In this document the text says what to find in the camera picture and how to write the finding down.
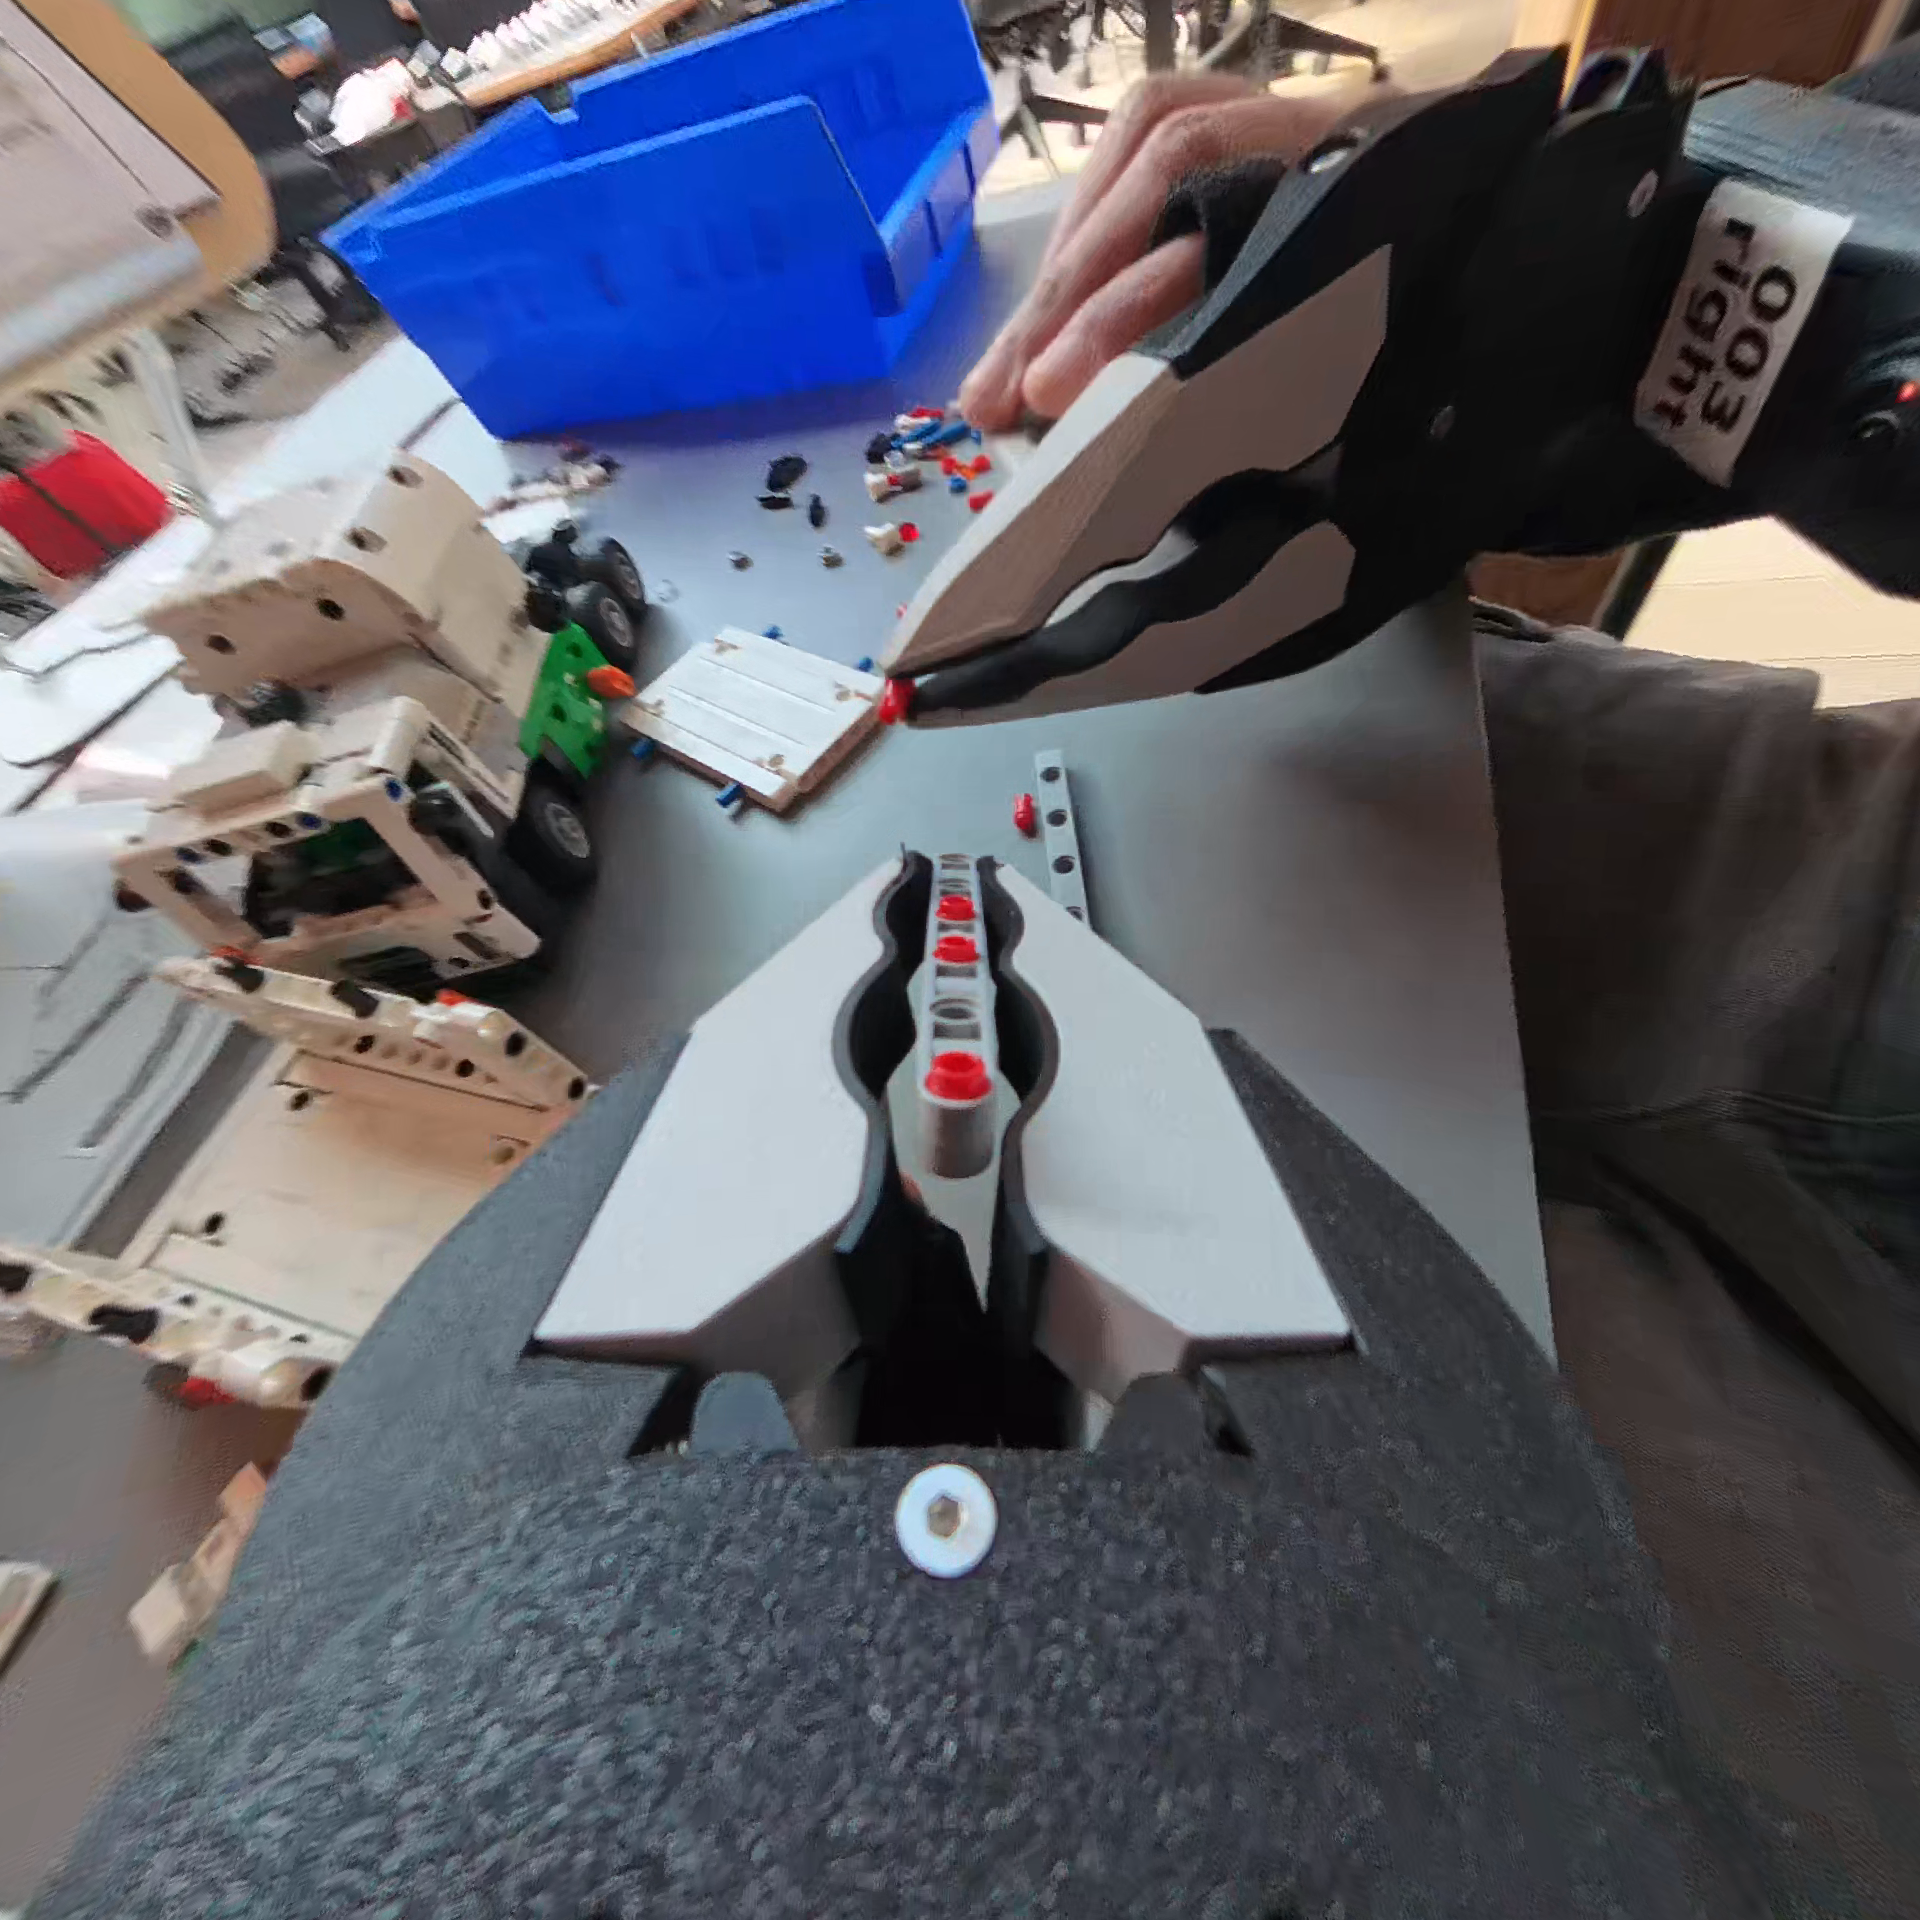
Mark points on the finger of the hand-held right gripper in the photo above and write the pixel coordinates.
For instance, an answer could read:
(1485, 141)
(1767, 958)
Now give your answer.
(1141, 464)
(1277, 600)

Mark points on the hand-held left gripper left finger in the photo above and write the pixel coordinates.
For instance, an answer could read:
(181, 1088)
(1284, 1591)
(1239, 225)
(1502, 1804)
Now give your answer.
(722, 1184)

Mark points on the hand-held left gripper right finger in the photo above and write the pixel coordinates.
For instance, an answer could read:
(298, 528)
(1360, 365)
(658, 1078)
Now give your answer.
(1184, 1184)

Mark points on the grey lego beam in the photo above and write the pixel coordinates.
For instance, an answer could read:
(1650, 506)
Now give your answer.
(1061, 839)
(956, 1142)

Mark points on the pile of mixed lego pieces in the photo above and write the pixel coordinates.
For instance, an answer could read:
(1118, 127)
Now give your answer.
(901, 481)

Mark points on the white lego connector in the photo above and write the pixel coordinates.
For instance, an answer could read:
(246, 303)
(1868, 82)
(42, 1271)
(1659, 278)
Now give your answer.
(885, 534)

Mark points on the white lego garbage body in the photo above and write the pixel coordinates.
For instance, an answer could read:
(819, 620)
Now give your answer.
(300, 1200)

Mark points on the white lego panel blue pins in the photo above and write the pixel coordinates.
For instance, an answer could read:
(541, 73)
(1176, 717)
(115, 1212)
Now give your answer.
(751, 704)

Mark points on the white and green lego truck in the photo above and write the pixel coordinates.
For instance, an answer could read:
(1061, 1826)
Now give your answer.
(346, 570)

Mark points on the person's right hand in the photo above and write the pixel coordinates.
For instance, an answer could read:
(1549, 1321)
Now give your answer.
(1109, 285)

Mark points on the blue plastic bin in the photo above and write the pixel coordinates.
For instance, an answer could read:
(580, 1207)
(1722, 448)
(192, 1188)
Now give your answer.
(675, 301)

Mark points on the pile of tan black pieces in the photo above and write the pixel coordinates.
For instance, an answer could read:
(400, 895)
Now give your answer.
(580, 473)

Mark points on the long wooden work table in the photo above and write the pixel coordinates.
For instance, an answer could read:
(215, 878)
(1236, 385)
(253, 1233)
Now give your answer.
(600, 44)

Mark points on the red bag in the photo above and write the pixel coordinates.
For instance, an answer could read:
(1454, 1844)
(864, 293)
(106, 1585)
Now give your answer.
(77, 504)

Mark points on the wooden clipboard stand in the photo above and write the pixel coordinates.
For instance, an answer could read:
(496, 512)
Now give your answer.
(224, 196)

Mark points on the printed instruction sheet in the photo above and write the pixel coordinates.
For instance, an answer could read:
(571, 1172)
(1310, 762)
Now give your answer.
(90, 181)

